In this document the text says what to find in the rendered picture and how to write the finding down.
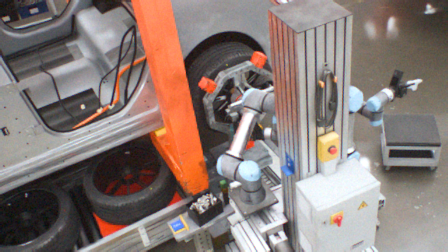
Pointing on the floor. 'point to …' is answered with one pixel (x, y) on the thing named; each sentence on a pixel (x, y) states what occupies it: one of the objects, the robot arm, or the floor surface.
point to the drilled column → (203, 241)
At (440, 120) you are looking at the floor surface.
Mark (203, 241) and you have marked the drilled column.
